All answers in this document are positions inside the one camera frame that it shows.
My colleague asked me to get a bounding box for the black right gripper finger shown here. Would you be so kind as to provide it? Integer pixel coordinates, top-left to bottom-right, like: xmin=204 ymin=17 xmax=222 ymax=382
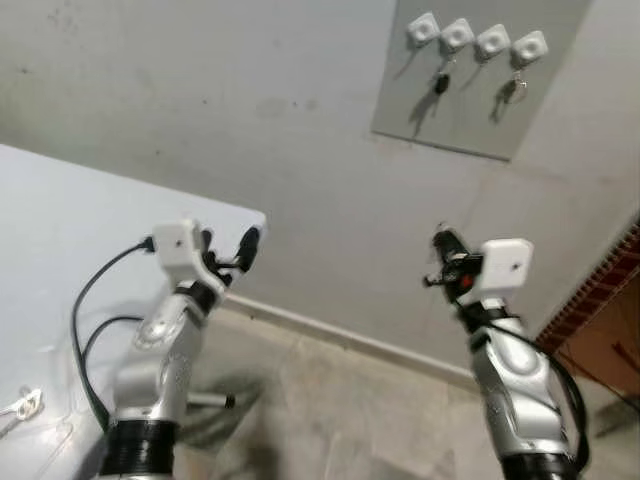
xmin=434 ymin=228 xmax=471 ymax=265

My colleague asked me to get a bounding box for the white folding table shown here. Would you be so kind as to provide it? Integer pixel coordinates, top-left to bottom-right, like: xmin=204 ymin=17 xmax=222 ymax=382
xmin=0 ymin=143 xmax=268 ymax=480

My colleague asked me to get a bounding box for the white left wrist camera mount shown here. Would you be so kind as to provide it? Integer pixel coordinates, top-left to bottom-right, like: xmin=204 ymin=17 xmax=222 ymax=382
xmin=152 ymin=220 xmax=231 ymax=291

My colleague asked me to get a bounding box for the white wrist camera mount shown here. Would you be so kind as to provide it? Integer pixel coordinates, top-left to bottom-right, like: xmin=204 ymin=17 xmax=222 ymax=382
xmin=152 ymin=220 xmax=231 ymax=291
xmin=480 ymin=238 xmax=533 ymax=306

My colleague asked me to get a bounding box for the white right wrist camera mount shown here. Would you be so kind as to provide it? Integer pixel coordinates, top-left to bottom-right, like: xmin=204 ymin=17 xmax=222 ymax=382
xmin=480 ymin=238 xmax=533 ymax=306

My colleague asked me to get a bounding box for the white wall baseboard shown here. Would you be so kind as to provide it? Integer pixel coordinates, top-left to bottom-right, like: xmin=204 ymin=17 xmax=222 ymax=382
xmin=225 ymin=293 xmax=481 ymax=386

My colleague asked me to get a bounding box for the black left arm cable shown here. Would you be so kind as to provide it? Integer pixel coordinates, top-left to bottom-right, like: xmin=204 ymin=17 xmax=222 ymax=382
xmin=82 ymin=315 xmax=146 ymax=426

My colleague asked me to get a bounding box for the grey wall panel board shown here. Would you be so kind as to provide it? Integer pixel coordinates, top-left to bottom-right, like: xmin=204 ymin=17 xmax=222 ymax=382
xmin=372 ymin=0 xmax=593 ymax=163

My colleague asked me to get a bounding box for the black left camera mount cable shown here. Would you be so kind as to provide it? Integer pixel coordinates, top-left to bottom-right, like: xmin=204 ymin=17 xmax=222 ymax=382
xmin=72 ymin=238 xmax=156 ymax=431

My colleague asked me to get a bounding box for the silver key bunch with ring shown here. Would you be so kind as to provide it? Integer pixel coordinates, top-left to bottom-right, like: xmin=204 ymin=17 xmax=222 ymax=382
xmin=500 ymin=78 xmax=526 ymax=104

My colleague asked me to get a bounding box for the white square wall hook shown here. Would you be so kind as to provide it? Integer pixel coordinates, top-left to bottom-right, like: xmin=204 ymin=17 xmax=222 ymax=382
xmin=406 ymin=12 xmax=441 ymax=49
xmin=474 ymin=24 xmax=511 ymax=63
xmin=510 ymin=30 xmax=549 ymax=71
xmin=440 ymin=18 xmax=475 ymax=57

